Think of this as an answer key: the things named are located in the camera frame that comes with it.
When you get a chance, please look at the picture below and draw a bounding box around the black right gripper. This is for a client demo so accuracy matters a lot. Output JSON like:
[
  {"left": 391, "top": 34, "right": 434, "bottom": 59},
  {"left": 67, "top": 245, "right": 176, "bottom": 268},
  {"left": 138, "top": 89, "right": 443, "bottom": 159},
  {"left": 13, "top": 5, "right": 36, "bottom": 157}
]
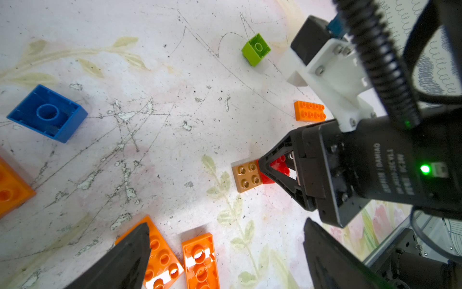
[{"left": 259, "top": 105, "right": 462, "bottom": 227}]

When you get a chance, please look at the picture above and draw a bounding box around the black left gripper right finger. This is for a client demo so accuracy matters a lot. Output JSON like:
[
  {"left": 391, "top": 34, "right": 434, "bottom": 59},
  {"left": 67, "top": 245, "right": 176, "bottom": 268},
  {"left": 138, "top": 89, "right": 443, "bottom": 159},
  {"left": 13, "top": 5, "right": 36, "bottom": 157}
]
[{"left": 303, "top": 218, "right": 392, "bottom": 289}]

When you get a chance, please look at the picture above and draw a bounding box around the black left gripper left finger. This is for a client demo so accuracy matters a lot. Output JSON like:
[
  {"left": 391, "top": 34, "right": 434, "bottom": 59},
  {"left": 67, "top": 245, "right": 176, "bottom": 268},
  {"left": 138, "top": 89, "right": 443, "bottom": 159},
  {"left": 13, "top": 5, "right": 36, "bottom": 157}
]
[{"left": 67, "top": 223, "right": 150, "bottom": 289}]

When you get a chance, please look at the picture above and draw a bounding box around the red square lego brick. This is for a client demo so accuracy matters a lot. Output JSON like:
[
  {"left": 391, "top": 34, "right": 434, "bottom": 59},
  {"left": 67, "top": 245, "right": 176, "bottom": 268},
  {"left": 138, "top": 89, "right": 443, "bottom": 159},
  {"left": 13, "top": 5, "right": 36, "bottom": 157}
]
[{"left": 257, "top": 155, "right": 291, "bottom": 185}]

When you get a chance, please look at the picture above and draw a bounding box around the orange 2x4 lego plate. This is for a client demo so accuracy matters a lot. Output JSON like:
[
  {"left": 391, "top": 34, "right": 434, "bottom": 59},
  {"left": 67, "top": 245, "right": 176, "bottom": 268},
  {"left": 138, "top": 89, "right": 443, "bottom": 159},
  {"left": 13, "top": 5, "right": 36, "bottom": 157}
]
[{"left": 294, "top": 101, "right": 326, "bottom": 123}]

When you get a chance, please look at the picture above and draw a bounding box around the tan 2x4 lego plate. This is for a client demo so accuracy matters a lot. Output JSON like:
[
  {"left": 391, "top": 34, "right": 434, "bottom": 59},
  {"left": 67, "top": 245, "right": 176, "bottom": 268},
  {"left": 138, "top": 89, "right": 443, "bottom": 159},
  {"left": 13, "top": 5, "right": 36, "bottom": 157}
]
[{"left": 232, "top": 160, "right": 262, "bottom": 193}]

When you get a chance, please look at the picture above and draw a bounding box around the green square lego brick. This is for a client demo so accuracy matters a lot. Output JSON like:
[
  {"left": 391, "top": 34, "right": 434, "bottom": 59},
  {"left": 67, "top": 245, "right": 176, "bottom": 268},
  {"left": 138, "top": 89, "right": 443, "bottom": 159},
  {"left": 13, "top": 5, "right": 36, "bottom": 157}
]
[{"left": 241, "top": 34, "right": 271, "bottom": 67}]

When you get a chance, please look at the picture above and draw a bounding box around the large orange lego brick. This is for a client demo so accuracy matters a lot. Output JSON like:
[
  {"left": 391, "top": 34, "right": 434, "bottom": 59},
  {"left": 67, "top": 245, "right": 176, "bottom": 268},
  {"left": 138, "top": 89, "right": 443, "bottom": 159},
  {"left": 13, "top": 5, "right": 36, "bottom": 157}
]
[{"left": 0, "top": 158, "right": 36, "bottom": 218}]

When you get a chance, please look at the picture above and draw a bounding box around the blue square lego brick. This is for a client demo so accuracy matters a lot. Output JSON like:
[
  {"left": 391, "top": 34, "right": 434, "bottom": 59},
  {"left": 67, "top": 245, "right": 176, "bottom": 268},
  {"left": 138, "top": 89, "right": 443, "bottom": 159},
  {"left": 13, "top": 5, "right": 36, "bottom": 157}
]
[{"left": 7, "top": 84, "right": 88, "bottom": 143}]

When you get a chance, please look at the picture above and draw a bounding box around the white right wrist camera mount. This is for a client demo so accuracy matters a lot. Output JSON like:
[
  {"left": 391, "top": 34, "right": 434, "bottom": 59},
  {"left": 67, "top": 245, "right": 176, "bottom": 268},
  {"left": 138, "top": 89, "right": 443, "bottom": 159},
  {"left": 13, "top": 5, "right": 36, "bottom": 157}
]
[{"left": 279, "top": 16, "right": 376, "bottom": 132}]

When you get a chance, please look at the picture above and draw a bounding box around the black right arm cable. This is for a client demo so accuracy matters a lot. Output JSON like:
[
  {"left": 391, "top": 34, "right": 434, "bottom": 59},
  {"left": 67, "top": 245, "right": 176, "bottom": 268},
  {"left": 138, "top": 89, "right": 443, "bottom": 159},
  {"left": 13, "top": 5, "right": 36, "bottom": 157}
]
[{"left": 333, "top": 0, "right": 462, "bottom": 127}]

